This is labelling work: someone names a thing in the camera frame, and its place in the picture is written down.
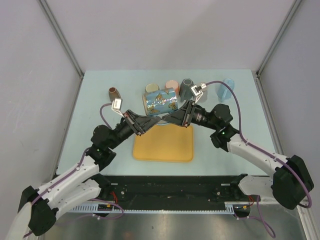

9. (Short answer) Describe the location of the right aluminium frame post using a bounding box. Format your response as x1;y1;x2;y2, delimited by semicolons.
255;0;305;78

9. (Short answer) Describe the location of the aluminium frame post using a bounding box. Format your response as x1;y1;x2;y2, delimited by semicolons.
255;0;305;78
37;0;84;79

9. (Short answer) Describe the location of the blue butterfly mug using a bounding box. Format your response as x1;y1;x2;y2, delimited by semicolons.
142;88;179;117

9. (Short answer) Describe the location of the pink mug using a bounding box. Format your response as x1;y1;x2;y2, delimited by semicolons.
164;80;180;95

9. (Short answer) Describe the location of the white cable duct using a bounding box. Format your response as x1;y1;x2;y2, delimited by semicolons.
67;201;258;215

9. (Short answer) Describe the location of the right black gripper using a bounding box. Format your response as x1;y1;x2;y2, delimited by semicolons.
161;100;219;131

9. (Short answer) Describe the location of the light blue mug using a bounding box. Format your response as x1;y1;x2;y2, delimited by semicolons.
217;78;235;102

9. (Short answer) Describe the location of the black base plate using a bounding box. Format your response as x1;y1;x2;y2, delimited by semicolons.
86;174;255;211

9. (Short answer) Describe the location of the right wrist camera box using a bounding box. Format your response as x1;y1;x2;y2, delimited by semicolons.
190;82;207;103

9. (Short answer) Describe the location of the dark grey mug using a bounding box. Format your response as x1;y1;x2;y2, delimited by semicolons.
179;78;194;102

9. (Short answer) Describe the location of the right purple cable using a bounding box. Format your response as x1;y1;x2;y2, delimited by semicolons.
204;80;313;209

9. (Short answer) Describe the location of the brown dark mug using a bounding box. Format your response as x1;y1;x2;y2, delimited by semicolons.
108;87;122;102

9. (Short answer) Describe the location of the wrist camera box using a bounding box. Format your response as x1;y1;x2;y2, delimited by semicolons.
111;98;123;112
190;82;207;103

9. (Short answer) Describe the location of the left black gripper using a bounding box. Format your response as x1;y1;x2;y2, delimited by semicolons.
107;109;161;150

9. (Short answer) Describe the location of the light grey mug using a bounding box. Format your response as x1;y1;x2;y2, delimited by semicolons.
197;82;208;103

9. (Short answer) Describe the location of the yellow tray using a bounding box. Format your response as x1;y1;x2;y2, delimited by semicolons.
132;124;195;163

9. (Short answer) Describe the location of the light green mug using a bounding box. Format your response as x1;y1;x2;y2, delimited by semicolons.
145;83;160;93

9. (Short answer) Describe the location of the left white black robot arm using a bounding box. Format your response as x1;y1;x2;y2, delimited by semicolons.
5;110;161;240

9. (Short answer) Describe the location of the left aluminium frame post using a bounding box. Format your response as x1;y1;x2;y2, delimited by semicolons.
37;0;84;79

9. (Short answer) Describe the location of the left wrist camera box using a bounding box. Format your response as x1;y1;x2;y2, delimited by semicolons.
111;98;123;112

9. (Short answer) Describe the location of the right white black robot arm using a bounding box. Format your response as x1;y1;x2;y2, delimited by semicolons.
162;100;314;210

